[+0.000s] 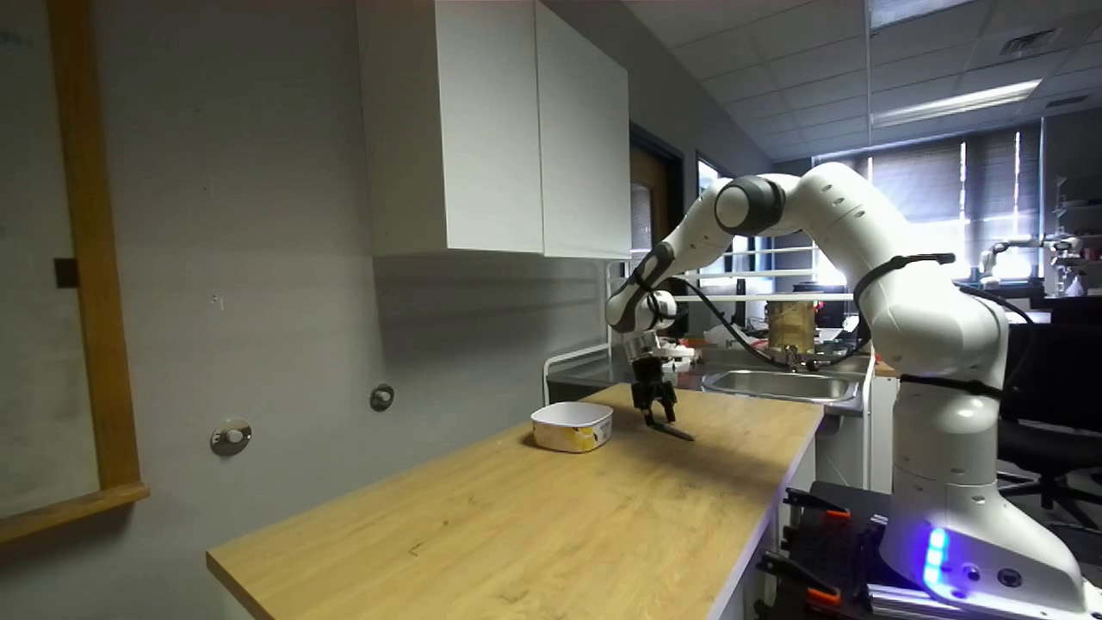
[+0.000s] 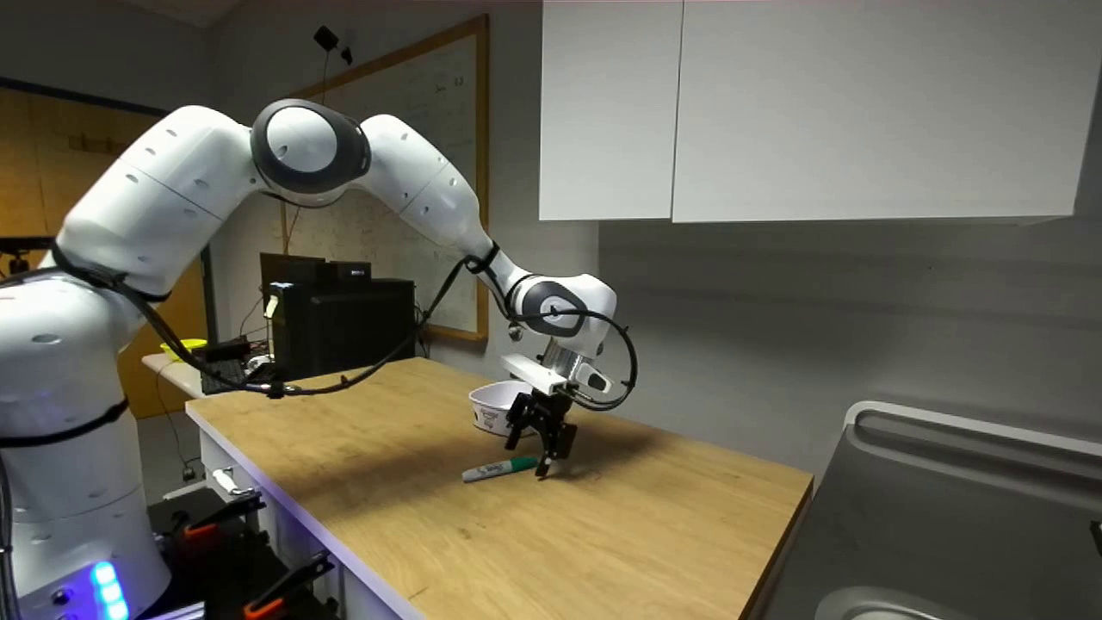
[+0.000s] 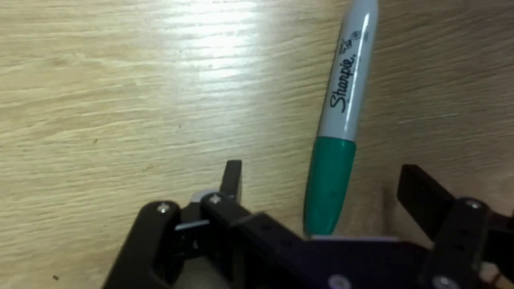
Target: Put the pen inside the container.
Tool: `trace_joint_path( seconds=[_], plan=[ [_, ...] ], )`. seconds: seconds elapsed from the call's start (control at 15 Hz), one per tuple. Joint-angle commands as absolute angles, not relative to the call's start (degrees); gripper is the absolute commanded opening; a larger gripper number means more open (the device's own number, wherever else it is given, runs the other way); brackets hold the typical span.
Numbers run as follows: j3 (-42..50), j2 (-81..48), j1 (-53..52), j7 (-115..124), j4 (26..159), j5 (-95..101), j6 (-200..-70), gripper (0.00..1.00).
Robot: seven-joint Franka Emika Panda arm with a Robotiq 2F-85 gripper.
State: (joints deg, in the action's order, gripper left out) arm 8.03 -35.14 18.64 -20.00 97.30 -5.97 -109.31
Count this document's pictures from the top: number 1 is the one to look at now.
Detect brown object behind sink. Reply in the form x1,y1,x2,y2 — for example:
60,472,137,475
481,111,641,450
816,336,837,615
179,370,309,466
766,299,821,363

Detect grey pen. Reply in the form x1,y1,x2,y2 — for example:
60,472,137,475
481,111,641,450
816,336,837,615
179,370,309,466
641,412,700,447

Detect white round container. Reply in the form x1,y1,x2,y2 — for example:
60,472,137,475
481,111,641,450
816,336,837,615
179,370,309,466
527,398,615,457

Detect window blinds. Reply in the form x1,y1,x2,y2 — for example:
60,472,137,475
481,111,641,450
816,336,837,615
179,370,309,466
808,122,1050,292

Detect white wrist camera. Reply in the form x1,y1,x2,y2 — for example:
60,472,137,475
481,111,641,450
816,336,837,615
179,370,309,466
647,332,703,374

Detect wood framed whiteboard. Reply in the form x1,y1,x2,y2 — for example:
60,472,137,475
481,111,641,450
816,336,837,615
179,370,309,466
0,0,152,549

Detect stainless steel sink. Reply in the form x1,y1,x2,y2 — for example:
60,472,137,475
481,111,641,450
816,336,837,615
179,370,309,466
542,340,870,417

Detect white wall cabinet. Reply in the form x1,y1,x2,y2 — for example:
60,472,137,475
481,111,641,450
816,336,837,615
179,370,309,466
351,0,634,261

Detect black office chair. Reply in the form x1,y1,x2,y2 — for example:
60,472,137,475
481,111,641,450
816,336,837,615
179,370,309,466
994,299,1102,534

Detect ceiling light panel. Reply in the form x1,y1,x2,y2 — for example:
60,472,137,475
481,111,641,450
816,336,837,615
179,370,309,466
866,75,1046,130

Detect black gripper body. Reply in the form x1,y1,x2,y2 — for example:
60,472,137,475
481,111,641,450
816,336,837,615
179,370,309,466
629,356,683,396

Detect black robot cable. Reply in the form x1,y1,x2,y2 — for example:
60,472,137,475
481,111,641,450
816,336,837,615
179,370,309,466
641,248,1035,406

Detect orange black clamp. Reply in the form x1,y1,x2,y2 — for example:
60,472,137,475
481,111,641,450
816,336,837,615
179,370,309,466
758,553,852,614
782,485,860,527

